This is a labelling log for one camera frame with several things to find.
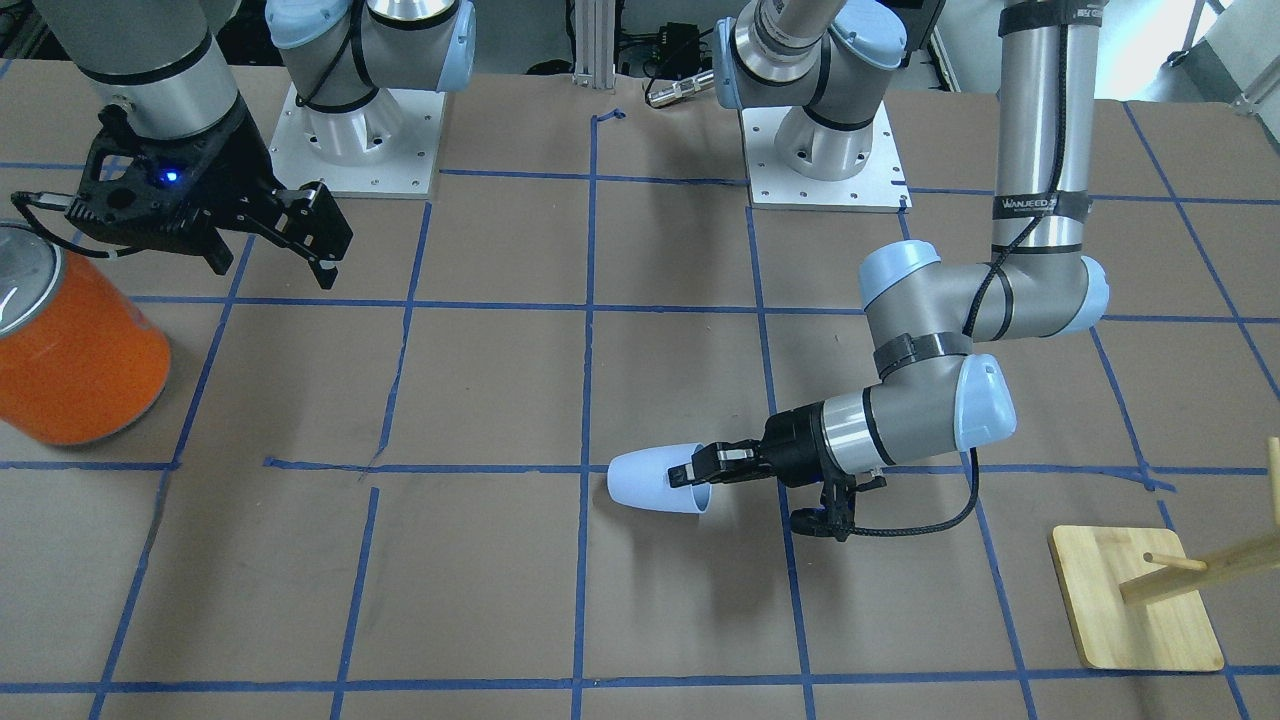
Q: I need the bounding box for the wooden cup stand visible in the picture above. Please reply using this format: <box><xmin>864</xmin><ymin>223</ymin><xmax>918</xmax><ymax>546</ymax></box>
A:
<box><xmin>1048</xmin><ymin>436</ymin><xmax>1280</xmax><ymax>671</ymax></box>

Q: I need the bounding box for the orange can with grey lid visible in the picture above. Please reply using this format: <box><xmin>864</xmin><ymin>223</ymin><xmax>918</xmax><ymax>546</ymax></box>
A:
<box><xmin>1</xmin><ymin>222</ymin><xmax>172</xmax><ymax>446</ymax></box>

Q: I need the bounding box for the aluminium frame post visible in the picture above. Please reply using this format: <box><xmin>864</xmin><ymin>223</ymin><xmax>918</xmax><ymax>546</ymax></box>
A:
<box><xmin>568</xmin><ymin>0</ymin><xmax>622</xmax><ymax>94</ymax></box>

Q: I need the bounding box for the black gripper near stand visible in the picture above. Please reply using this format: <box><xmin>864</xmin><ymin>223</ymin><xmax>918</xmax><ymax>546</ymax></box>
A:
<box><xmin>668</xmin><ymin>407</ymin><xmax>891</xmax><ymax>541</ymax></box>

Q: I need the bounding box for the silver robot arm near stand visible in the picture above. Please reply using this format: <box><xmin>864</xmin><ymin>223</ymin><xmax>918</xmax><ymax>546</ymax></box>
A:
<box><xmin>608</xmin><ymin>1</ymin><xmax>1110</xmax><ymax>541</ymax></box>

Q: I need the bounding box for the silver robot arm near can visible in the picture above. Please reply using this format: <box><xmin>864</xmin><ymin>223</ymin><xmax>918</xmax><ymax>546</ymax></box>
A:
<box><xmin>12</xmin><ymin>1</ymin><xmax>477</xmax><ymax>290</ymax></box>

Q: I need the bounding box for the black gripper near can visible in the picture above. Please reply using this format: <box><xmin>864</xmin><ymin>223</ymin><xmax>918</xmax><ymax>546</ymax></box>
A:
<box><xmin>65</xmin><ymin>100</ymin><xmax>353</xmax><ymax>290</ymax></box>

